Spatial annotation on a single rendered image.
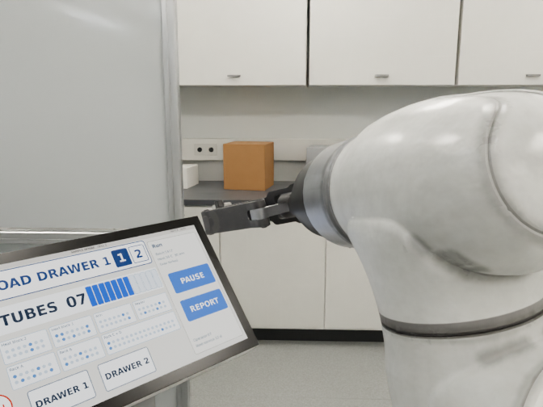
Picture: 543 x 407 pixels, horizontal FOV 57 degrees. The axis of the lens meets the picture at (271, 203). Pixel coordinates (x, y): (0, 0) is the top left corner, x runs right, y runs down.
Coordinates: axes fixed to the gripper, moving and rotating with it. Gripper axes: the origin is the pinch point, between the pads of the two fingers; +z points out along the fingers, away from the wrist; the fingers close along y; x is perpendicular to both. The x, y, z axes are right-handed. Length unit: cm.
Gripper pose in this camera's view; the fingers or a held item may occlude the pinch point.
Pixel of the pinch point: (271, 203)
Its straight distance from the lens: 61.9
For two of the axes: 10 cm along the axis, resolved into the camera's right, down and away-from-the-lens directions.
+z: -3.2, 0.4, 9.5
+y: 9.2, -2.3, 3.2
